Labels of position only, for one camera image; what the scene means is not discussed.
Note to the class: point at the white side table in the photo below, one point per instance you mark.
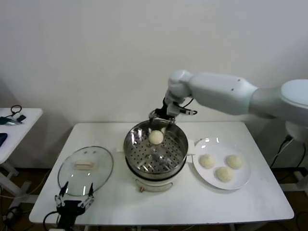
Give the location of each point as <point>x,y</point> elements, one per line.
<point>24,130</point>

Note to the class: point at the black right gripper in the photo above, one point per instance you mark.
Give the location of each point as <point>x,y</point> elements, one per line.
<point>166,113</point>

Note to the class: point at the small black clip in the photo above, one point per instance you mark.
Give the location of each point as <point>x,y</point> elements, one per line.
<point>21,118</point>

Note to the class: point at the dark blue object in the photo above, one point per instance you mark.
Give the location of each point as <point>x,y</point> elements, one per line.
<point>2,139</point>

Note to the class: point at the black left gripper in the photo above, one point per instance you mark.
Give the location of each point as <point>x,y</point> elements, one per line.
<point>69,210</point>

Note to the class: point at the white electric cooker pot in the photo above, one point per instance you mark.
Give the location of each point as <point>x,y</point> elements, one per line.
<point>154,185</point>

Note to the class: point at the stainless steel steamer basket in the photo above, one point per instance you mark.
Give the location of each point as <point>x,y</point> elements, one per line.
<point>176,154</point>

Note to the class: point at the white round plate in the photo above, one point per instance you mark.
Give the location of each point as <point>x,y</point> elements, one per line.
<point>204,178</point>

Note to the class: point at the white steamed baozi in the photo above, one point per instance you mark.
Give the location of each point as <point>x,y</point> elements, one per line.
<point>224,173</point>
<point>207,161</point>
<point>233,161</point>
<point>156,137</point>

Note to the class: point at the round glass pot lid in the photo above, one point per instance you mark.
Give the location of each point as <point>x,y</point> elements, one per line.
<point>84,166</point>

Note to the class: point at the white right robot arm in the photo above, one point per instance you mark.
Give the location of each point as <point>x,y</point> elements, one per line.
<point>216,91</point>

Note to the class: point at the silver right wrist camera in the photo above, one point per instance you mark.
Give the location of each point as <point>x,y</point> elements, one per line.
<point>173,109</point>

